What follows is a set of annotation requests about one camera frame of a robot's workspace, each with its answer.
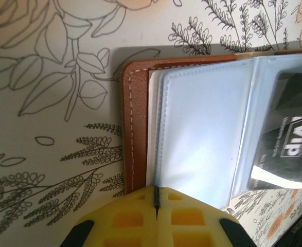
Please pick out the brown leather card holder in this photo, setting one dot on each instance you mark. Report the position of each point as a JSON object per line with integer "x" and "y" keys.
{"x": 197, "y": 123}

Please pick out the black VIP card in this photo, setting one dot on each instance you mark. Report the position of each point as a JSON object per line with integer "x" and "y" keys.
{"x": 284, "y": 123}

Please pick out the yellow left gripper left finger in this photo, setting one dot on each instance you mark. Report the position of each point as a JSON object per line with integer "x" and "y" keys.
{"x": 130, "y": 205}

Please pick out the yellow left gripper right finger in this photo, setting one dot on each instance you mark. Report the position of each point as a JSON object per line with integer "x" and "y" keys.
{"x": 186, "y": 203}

